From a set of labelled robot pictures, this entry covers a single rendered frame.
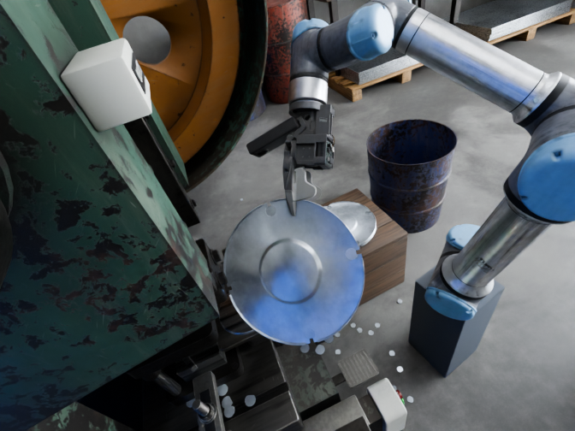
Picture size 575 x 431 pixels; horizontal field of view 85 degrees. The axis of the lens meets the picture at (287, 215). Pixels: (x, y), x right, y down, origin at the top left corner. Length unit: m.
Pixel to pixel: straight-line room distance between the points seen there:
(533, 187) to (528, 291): 1.20
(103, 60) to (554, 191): 0.56
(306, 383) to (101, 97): 0.67
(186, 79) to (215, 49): 0.10
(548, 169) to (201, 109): 0.66
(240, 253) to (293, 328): 0.19
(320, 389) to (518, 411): 0.89
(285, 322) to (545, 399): 1.10
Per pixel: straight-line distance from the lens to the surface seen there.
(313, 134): 0.59
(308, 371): 0.78
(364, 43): 0.58
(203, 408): 0.66
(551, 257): 1.92
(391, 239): 1.36
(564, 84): 0.71
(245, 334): 0.70
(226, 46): 0.78
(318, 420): 0.76
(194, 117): 0.80
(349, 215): 1.43
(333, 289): 0.62
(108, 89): 0.25
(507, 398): 1.51
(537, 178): 0.58
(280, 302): 0.65
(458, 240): 0.94
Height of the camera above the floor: 1.37
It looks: 42 degrees down
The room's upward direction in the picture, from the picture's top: 16 degrees counter-clockwise
